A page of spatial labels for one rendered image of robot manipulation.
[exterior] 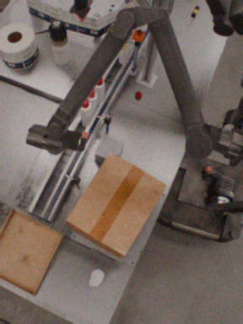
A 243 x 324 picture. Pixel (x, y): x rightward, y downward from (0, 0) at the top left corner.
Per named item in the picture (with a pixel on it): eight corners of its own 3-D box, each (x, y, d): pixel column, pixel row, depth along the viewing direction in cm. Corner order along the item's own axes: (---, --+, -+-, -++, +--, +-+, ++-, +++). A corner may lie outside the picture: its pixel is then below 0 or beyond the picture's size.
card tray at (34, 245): (13, 209, 143) (12, 207, 139) (64, 235, 140) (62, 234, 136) (-16, 268, 133) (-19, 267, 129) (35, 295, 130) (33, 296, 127)
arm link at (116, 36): (139, 19, 74) (146, 17, 83) (121, 7, 74) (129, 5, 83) (56, 143, 96) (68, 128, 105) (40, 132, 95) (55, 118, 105)
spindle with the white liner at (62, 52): (60, 53, 166) (53, 13, 138) (74, 58, 165) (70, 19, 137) (51, 66, 163) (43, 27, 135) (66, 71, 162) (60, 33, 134)
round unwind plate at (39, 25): (29, -10, 182) (28, -12, 181) (72, 5, 179) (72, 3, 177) (1, 24, 172) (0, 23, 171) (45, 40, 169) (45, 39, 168)
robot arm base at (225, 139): (233, 168, 94) (248, 153, 82) (208, 159, 94) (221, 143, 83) (238, 143, 97) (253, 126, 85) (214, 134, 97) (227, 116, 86)
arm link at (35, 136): (60, 126, 94) (70, 115, 101) (25, 116, 95) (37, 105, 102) (54, 160, 100) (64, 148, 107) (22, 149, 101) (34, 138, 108)
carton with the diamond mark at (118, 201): (109, 174, 148) (110, 151, 123) (156, 201, 145) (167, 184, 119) (72, 230, 139) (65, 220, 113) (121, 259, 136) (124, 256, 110)
